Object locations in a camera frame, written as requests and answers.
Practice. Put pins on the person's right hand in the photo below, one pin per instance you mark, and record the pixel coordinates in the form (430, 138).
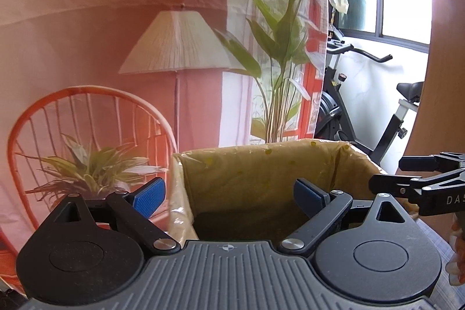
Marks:
(458, 252)

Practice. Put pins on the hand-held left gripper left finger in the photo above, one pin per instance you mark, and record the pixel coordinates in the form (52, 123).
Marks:
(149, 201)

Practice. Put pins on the brown wooden panel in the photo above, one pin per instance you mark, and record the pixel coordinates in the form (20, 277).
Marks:
(447, 77)

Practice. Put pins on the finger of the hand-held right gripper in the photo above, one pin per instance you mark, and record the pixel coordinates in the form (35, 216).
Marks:
(417, 163)
(390, 184)

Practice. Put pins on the clear plastic bag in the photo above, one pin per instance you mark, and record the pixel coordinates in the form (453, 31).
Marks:
(339, 1)

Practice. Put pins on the grey checked cloth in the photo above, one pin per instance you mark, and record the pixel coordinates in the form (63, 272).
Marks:
(436, 241)

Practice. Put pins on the brown cardboard box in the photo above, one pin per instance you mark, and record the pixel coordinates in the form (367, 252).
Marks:
(254, 179)

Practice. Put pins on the black exercise bike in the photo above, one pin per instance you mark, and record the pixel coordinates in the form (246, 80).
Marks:
(339, 106)

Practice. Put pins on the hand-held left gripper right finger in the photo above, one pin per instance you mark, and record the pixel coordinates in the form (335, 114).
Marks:
(308, 197)

